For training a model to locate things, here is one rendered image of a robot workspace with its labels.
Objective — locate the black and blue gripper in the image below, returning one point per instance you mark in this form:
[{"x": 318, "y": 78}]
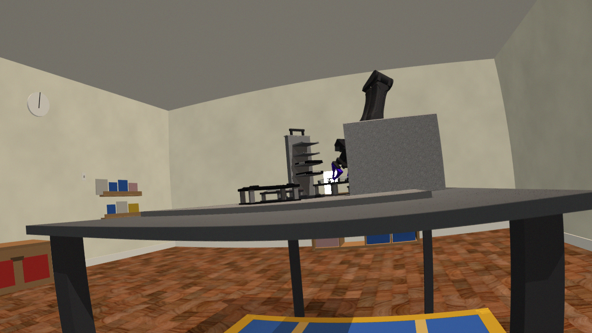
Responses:
[{"x": 336, "y": 165}]

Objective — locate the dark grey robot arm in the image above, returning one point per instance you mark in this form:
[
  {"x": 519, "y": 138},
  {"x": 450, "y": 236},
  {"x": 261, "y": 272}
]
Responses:
[{"x": 375, "y": 89}]

